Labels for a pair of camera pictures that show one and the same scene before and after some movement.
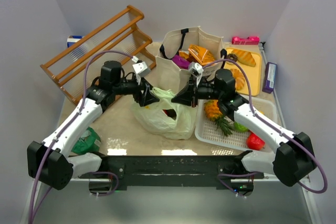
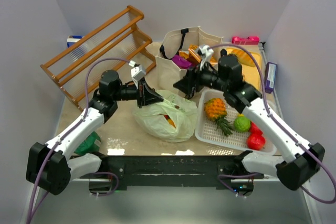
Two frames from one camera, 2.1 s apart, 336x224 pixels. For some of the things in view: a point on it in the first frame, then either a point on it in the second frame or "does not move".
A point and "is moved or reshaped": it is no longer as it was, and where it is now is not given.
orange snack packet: (197, 54) does not move
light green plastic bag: (151, 117) is moved or reshaped
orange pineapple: (212, 111) does not move
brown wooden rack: (118, 33) does not move
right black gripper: (194, 94) → (194, 82)
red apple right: (254, 142) does not move
